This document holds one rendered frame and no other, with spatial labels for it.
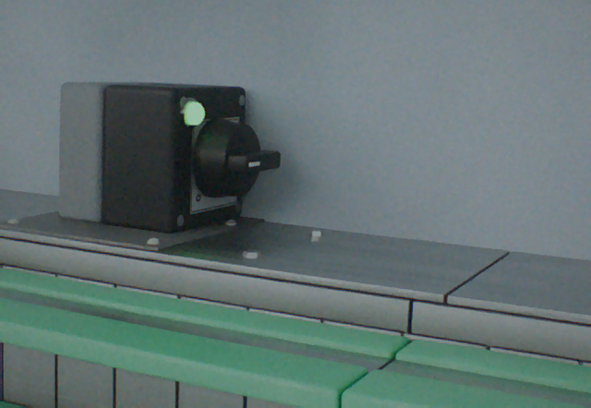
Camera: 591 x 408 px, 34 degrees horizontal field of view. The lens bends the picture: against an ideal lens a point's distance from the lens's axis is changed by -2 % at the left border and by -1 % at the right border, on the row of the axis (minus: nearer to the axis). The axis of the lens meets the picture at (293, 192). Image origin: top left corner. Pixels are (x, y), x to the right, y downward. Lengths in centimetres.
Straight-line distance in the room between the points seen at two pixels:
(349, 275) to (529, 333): 9
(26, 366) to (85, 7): 25
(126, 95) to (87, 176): 5
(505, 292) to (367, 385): 10
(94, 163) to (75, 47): 14
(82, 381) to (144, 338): 12
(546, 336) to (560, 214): 13
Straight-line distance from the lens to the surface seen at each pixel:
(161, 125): 52
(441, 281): 44
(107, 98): 54
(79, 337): 40
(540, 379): 38
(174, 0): 62
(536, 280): 46
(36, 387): 54
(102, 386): 51
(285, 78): 58
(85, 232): 52
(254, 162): 52
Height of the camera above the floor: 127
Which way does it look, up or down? 63 degrees down
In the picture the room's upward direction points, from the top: 103 degrees counter-clockwise
